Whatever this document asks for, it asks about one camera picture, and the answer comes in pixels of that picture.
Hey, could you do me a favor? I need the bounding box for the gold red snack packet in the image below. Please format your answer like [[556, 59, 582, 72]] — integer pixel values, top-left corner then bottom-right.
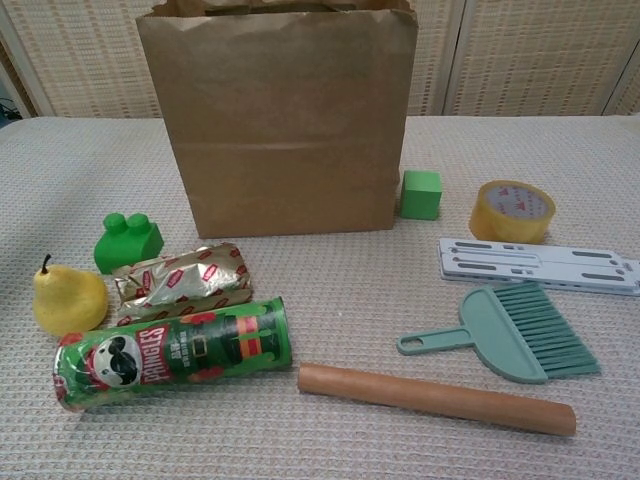
[[112, 242, 255, 329]]

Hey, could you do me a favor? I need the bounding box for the green Pringles can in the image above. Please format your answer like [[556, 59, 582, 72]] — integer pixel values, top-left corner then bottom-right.
[[53, 296, 293, 413]]

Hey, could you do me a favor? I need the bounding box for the green toy brick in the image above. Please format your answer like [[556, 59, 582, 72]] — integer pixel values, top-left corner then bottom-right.
[[93, 212, 165, 275]]

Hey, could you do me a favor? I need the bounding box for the yellow pear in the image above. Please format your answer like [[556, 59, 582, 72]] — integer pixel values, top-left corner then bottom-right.
[[32, 253, 109, 337]]

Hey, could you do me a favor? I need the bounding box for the brown paper bag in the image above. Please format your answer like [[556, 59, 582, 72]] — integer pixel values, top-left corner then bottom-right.
[[135, 0, 420, 240]]

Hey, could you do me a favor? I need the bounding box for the small green hand brush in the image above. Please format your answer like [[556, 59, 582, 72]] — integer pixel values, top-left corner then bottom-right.
[[396, 282, 602, 385]]

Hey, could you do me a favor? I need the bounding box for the beige waffle tablecloth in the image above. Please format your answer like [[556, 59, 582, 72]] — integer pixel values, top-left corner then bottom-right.
[[0, 114, 640, 480]]

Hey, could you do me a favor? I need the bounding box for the green cube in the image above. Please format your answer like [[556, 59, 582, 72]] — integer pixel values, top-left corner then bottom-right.
[[399, 169, 444, 220]]

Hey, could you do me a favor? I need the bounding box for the yellow packing tape roll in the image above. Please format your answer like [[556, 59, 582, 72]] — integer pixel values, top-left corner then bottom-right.
[[469, 180, 558, 245]]

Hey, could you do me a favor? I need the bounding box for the wooden rolling pin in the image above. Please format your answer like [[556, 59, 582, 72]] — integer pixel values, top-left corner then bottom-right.
[[297, 362, 578, 438]]

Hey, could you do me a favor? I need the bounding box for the woven folding screen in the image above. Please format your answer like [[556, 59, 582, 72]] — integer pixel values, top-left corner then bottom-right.
[[0, 0, 640, 120]]

